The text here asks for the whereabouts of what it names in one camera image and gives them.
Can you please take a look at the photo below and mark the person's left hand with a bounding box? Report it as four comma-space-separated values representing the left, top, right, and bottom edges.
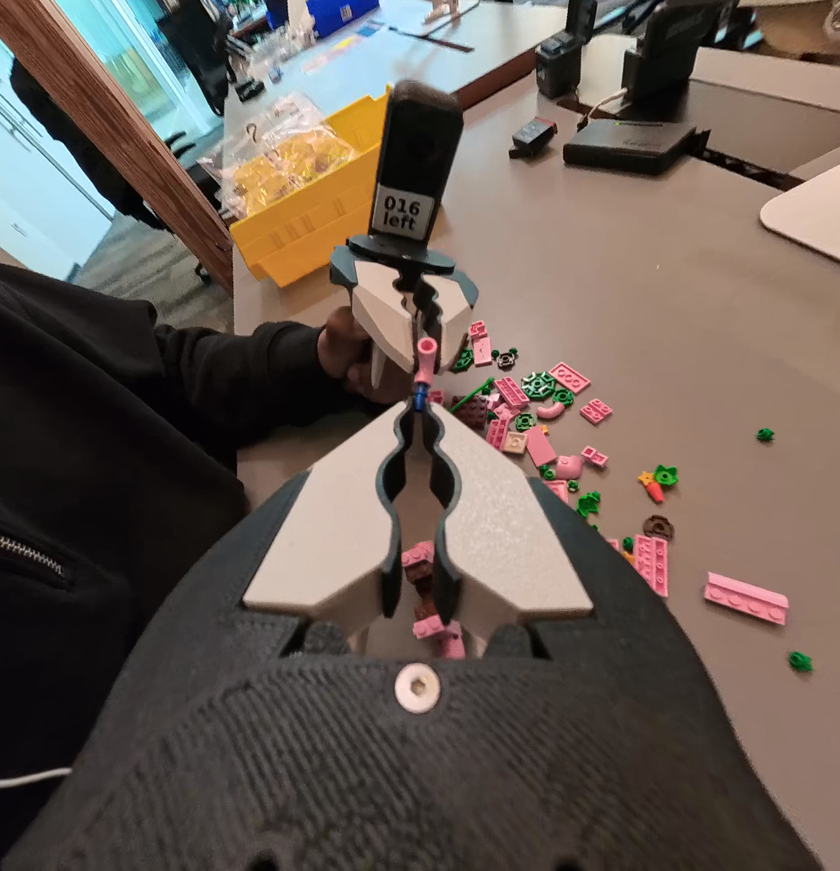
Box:
316, 306, 410, 404

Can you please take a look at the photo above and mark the blue plastic bin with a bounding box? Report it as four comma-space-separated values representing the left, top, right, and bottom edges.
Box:
304, 0, 388, 39

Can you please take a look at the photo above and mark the clear bag of yellow pieces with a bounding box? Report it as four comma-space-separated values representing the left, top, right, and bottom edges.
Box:
197, 94, 358, 213

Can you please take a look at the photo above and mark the black charging stand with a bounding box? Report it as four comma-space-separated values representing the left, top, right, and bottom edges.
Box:
534, 0, 599, 100
620, 0, 737, 118

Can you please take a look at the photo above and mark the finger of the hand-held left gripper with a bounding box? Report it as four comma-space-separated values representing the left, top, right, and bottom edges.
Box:
351, 262, 421, 383
413, 278, 473, 375

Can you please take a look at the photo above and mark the pink and brown brick assembly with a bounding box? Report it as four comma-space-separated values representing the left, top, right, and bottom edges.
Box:
401, 540, 466, 660

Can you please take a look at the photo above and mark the flat black box device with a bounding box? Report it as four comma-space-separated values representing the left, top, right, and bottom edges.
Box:
563, 120, 711, 176

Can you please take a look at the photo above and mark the pink studded plate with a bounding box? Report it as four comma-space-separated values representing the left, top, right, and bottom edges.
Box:
633, 534, 670, 599

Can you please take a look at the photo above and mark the person's left forearm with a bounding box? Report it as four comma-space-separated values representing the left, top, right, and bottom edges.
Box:
154, 320, 329, 470

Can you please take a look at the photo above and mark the small black and red device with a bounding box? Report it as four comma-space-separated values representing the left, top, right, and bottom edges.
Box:
509, 118, 558, 160

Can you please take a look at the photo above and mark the white laptop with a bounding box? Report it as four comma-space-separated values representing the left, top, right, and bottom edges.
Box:
759, 157, 840, 270

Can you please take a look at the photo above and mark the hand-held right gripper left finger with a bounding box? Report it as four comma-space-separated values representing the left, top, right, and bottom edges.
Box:
243, 401, 421, 652

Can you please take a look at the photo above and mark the long pink slope brick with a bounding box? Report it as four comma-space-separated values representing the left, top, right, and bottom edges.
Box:
703, 572, 790, 627

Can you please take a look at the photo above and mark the wooden post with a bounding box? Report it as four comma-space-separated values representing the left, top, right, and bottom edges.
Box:
0, 0, 235, 295

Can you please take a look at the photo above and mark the white cable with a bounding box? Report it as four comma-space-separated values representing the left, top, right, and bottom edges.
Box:
0, 767, 74, 789

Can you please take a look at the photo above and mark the yellow plastic bin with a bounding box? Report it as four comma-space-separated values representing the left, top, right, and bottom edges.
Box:
229, 87, 395, 288

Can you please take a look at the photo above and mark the person's black jacket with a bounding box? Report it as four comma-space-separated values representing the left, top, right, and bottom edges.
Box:
0, 260, 252, 871

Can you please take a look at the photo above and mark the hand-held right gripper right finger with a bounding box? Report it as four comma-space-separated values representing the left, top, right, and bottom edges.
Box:
423, 403, 595, 656

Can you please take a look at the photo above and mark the toy carrot piece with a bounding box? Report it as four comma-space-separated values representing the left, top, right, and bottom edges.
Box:
638, 464, 680, 504

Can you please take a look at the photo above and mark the pile of small toy bricks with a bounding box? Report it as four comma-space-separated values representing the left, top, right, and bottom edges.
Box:
427, 320, 614, 521

